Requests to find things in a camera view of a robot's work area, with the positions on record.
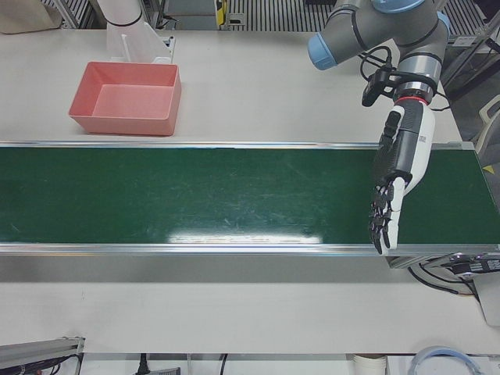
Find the grey ribbed pedal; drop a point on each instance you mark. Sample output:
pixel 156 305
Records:
pixel 166 371

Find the black power plug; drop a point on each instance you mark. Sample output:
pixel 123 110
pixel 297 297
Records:
pixel 143 365

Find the grey office chair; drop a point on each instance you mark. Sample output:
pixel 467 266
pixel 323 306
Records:
pixel 492 133

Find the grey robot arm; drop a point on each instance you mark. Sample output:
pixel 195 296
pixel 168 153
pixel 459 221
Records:
pixel 390 19

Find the beige cloth bag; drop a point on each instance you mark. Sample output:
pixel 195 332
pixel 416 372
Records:
pixel 23 15

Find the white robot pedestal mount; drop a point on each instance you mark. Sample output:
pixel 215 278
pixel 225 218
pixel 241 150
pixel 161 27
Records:
pixel 125 43

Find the white equipment box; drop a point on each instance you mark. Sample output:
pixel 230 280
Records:
pixel 490 301

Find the pink plastic box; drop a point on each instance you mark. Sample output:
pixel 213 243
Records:
pixel 125 125

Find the green conveyor belt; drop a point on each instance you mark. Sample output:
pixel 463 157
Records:
pixel 195 195

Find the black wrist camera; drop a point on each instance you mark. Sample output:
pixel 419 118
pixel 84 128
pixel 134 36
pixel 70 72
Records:
pixel 375 88

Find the white paper cup stack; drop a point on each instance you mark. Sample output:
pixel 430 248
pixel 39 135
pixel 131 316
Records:
pixel 369 365

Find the aluminium extrusion bar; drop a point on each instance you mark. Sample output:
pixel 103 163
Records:
pixel 39 347

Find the black conveyor control box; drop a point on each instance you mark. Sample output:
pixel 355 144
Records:
pixel 480 265

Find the aluminium frame struts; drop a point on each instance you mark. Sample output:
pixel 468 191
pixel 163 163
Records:
pixel 478 39

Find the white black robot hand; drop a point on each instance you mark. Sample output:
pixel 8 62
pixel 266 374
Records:
pixel 414 140

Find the ribbed metal grille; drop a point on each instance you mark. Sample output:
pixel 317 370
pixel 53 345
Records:
pixel 273 15

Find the yellow black post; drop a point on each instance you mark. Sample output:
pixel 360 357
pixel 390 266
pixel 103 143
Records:
pixel 221 9

